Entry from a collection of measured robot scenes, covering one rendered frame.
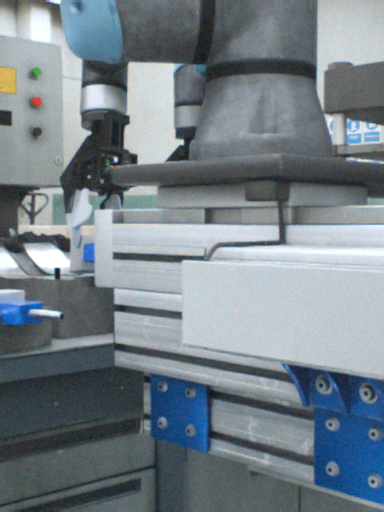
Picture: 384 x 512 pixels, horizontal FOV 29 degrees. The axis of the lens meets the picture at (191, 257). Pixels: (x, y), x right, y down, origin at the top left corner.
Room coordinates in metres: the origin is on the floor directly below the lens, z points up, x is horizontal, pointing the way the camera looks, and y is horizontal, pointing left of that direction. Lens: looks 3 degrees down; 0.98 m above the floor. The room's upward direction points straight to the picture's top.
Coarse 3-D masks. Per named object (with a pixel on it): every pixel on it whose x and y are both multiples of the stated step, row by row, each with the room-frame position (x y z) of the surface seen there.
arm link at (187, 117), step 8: (176, 112) 1.42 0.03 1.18; (184, 112) 1.41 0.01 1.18; (192, 112) 1.41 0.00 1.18; (200, 112) 1.41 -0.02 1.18; (176, 120) 1.42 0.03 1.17; (184, 120) 1.41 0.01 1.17; (192, 120) 1.41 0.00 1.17; (176, 128) 1.43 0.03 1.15; (184, 128) 1.42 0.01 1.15; (192, 128) 1.41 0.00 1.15
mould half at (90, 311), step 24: (0, 264) 1.33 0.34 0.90; (48, 264) 1.38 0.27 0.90; (0, 288) 1.29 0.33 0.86; (24, 288) 1.22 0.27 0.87; (48, 288) 1.15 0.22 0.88; (72, 288) 1.14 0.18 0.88; (96, 288) 1.17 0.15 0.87; (72, 312) 1.14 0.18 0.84; (96, 312) 1.17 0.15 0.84; (72, 336) 1.14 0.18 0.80
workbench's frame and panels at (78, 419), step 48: (0, 384) 1.05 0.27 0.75; (48, 384) 1.09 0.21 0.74; (96, 384) 1.14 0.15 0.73; (0, 432) 1.05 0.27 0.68; (48, 432) 1.11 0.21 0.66; (96, 432) 1.17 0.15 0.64; (0, 480) 1.06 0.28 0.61; (48, 480) 1.11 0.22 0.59; (96, 480) 1.16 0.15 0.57; (144, 480) 1.21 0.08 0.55; (192, 480) 1.28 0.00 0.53; (240, 480) 1.35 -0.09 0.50
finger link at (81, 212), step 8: (80, 192) 1.18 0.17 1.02; (88, 192) 1.16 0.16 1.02; (80, 200) 1.17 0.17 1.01; (80, 208) 1.16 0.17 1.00; (88, 208) 1.14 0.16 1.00; (72, 216) 1.16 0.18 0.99; (80, 216) 1.15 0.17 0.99; (88, 216) 1.13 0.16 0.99; (72, 224) 1.16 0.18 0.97; (80, 224) 1.15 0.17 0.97; (72, 232) 1.16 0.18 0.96; (80, 232) 1.17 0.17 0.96; (72, 240) 1.16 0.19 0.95; (80, 240) 1.17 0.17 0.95
